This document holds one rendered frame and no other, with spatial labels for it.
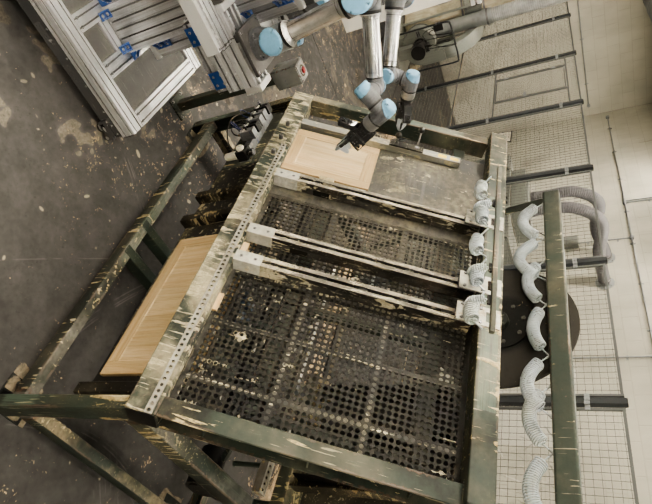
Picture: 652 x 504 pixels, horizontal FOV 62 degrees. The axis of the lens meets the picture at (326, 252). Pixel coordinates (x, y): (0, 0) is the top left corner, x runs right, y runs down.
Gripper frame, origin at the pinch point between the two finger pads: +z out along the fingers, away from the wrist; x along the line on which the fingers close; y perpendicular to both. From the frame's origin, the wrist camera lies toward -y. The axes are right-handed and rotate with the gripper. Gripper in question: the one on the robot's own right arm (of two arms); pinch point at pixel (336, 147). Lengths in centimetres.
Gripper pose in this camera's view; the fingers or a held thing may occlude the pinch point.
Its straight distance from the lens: 262.5
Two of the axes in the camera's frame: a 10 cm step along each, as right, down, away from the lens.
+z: -6.2, 4.3, 6.5
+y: 7.4, 6.0, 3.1
